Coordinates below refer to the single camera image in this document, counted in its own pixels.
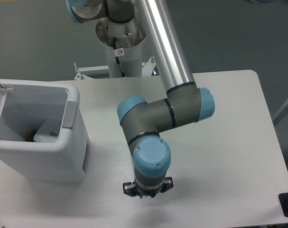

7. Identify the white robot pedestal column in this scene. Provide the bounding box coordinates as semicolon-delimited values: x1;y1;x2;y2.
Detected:
96;15;146;78

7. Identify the white left base bracket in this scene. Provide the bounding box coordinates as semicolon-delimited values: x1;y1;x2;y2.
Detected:
74;62;110;80

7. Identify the white trash can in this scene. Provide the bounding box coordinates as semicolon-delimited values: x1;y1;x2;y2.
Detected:
0;79;89;182

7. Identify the white base bracket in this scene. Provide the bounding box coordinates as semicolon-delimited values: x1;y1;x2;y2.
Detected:
142;56;159;76
74;62;110;80

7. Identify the blue box in trash can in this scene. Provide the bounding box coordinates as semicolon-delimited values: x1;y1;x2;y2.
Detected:
25;130;37;142

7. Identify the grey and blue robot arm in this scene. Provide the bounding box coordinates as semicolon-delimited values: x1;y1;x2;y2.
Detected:
66;0;215;197

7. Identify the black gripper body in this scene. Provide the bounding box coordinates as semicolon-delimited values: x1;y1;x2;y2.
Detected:
133;181;165;198

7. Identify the white right base bracket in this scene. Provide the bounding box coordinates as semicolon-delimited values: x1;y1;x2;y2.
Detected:
142;56;159;76

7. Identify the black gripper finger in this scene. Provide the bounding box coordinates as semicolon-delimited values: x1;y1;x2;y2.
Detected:
160;177;174;193
123;182;137;197

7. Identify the black cable on pedestal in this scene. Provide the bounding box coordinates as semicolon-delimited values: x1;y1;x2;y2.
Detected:
112;37;126;78

